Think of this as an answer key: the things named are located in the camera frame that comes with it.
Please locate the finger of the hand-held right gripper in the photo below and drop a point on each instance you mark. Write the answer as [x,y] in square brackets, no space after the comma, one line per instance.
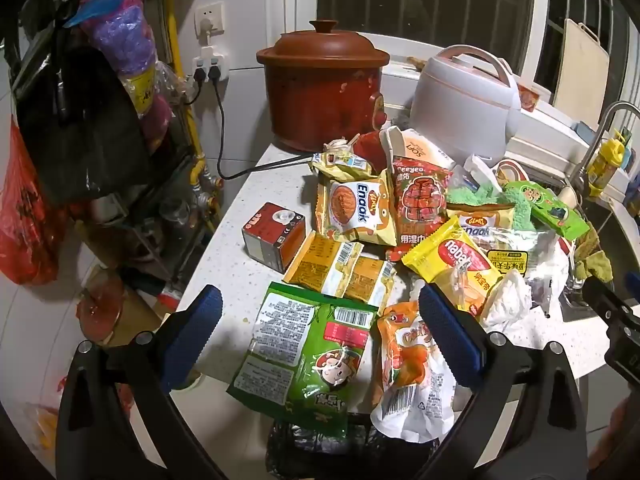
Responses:
[602,296]

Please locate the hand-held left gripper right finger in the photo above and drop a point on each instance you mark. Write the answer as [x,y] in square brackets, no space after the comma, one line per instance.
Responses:
[450,335]

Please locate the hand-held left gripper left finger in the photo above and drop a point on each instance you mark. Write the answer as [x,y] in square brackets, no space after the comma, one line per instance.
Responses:
[197,332]

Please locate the orange jelly pouch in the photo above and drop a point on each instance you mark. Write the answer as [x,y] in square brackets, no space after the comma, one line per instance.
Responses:
[410,375]

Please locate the green snack bag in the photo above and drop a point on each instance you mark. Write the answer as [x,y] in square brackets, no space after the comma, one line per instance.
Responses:
[300,360]

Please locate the green fuzzy cloth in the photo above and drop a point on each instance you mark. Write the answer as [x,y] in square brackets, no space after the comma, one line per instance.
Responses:
[480,195]

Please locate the shiny black garbage bag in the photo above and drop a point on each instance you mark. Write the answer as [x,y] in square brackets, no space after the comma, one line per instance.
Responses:
[325,452]

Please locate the person's right forearm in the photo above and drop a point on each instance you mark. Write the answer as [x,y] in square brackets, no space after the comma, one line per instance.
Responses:
[620,440]

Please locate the olive green rag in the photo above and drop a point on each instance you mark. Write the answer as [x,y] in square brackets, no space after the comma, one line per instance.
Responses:
[595,257]

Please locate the steel sink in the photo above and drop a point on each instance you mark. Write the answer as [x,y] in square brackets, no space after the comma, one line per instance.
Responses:
[615,240]

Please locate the white crumpled tissue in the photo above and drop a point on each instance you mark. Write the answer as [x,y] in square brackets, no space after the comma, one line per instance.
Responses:
[507,300]

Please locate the clear wrapper black yellow label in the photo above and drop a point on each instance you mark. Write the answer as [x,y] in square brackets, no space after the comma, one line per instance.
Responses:
[540,260]

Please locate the yellow wafer packet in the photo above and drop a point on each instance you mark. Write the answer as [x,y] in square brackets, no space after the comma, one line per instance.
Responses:
[450,260]

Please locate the flat yellow seasoning packet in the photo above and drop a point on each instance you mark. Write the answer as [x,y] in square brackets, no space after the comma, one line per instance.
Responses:
[322,262]
[370,280]

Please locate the brown lidded pot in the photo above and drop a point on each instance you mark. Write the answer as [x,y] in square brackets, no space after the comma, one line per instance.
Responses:
[100,310]

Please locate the green cartoon packet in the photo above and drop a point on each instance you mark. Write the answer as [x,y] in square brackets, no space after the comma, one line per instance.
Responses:
[545,207]

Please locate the yellow noodle snack packet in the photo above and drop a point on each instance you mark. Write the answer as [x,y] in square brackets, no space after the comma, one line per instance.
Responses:
[482,227]
[352,210]

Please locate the small red carton box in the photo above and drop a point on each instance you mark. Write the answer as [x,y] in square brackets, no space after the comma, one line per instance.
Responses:
[272,235]

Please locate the yellow dish soap bottle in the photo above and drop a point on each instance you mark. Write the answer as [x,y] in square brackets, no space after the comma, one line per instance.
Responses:
[607,165]

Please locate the red wet wipes packet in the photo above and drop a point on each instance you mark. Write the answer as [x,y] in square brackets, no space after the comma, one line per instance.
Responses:
[420,205]

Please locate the metal storage rack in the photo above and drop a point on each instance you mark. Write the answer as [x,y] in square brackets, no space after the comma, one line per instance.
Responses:
[165,185]

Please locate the red paper cup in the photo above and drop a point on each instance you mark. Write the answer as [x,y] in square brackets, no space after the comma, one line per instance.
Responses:
[510,170]

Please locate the steel faucet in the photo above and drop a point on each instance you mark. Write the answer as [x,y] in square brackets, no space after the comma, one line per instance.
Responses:
[600,130]

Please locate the small yellow crumpled packet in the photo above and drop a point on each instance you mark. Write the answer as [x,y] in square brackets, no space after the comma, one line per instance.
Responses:
[340,165]

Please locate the red plastic bag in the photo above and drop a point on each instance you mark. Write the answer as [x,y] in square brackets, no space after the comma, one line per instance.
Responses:
[25,220]

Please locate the red instant noodle bowl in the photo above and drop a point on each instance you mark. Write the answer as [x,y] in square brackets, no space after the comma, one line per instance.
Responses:
[529,97]

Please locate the beige cutting board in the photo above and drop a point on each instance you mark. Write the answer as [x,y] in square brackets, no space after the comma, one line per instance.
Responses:
[582,75]

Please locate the yellow gas pipe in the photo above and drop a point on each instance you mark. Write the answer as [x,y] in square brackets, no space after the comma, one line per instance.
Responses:
[187,105]

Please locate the white rice cooker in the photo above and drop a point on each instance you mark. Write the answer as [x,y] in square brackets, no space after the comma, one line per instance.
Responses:
[462,105]

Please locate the large black plastic bag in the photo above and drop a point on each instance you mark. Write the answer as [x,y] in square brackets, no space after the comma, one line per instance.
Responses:
[80,125]

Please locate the brown clay slow cooker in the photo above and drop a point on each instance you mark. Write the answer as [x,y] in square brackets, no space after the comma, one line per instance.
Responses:
[320,90]

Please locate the purple plastic bag bundle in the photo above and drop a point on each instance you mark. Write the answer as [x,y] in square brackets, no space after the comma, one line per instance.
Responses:
[125,40]

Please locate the barred window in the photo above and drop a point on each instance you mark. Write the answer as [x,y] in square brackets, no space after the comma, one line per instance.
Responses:
[450,0]

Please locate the blue plastic bag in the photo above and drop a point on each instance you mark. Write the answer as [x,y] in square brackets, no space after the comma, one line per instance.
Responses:
[97,5]

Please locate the white wall power socket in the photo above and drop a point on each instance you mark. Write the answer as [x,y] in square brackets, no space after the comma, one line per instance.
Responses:
[210,67]

